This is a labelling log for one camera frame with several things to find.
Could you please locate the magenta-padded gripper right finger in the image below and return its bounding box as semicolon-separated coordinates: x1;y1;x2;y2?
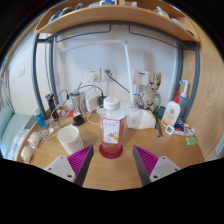
132;144;182;186

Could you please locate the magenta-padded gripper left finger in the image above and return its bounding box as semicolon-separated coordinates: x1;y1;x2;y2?
43;144;95;187

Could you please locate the clear bottle with pink drink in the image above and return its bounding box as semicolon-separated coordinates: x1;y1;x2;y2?
99;96;128;154

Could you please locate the white paper cup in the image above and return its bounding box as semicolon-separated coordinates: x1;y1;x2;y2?
56;125;85;155

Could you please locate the pale wrapped snack packet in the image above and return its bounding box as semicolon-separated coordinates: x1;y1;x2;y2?
27;130;44;149
20;145;34;163

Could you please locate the small white square clock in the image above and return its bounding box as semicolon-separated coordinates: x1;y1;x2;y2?
164;124;175;136

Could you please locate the green eraser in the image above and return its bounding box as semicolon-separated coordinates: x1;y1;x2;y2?
185;136;199;146

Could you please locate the blue white tube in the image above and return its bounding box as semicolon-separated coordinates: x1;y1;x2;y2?
173;119;196;137

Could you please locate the blue white plaid blanket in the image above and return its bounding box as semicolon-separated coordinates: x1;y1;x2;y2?
6;129;29;161

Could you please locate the small black charger block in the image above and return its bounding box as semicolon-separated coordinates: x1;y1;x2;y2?
72;114;86;127

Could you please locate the bed with green sheet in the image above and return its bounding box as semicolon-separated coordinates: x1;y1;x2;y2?
0;113;34;161

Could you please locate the black electric shaver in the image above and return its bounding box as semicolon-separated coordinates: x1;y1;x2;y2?
45;93;60;120

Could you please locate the silver metal cup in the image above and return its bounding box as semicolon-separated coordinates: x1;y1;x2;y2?
69;91;87;114

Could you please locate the clear spray bottle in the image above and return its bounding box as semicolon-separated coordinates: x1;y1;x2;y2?
178;79;190;118

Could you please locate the white power brick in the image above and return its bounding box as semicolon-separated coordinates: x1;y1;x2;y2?
85;94;100;113

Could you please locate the light green pillow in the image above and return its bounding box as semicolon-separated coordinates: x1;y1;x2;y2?
0;105;14;139

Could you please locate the brown tree figure toy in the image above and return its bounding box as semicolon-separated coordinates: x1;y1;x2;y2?
139;72;163;113

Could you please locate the black plug adapter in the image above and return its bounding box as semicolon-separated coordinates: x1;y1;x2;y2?
98;95;107;108

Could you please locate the white desk lamp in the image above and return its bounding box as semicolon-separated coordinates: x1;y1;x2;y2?
122;40;136;108

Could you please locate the wooden shelf unit with items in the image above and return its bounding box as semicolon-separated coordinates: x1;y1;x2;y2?
34;0;201;44

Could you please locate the black power cable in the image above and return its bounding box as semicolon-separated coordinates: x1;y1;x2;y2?
105;69;131;94

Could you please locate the white wall light switch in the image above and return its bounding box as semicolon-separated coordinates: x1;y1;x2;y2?
18;65;27;78

